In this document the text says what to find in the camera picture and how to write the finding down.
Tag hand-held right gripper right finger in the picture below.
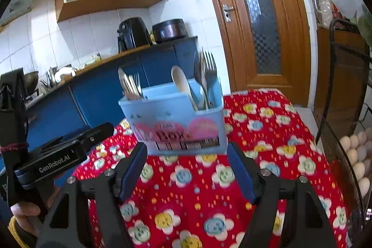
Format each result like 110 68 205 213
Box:
227 142 339 248

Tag pile of eggs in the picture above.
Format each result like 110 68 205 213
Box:
338 130 372 200

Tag dark rice cooker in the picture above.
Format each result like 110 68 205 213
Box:
152 19 187 44

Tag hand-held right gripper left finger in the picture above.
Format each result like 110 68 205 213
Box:
38 142 149 248

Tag metal door handle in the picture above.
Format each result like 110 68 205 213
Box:
222 3 235 23

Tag red floral tablecloth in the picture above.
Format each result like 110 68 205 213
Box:
70 88 351 248

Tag metal spoon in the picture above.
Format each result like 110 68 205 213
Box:
118 67 133 100

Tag person's left hand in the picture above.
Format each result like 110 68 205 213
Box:
11 203 47 237

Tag white plastic spoon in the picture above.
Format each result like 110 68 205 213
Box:
171 65 199 111

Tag black wok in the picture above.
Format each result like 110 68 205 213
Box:
23 70 40 92

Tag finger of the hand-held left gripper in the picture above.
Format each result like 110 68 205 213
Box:
43 122 115 153

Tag light blue plastic utensil box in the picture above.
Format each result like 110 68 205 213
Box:
118 77 225 156

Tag wooden door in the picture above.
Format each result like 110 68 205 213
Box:
193 0 318 108

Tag black air fryer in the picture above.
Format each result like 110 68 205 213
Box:
117 17 152 53

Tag blue base cabinets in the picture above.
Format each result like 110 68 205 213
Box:
0 35 202 189

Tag black wire rack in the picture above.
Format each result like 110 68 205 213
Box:
315 18 372 248

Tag metal fork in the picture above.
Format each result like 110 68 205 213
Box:
193 47 209 109
203 50 217 108

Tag person's left forearm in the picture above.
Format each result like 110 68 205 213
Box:
6 217 40 248

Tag metal kettle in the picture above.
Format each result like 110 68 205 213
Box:
40 66 59 89

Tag wooden shelf cabinet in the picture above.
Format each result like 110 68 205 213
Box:
299 0 370 134

